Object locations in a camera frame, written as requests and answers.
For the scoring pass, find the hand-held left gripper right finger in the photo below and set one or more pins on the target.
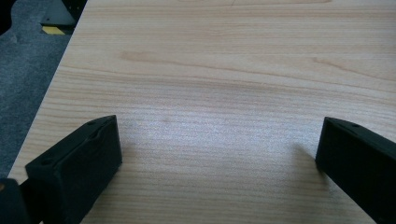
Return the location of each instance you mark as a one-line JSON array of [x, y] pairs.
[[361, 165]]

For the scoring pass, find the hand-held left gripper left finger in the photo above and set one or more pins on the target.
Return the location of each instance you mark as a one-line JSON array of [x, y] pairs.
[[74, 168]]

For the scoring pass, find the yellow floor tape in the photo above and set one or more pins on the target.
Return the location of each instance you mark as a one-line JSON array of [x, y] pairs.
[[53, 30]]

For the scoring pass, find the grey metal stand base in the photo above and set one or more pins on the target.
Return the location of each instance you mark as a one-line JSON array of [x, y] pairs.
[[60, 12]]

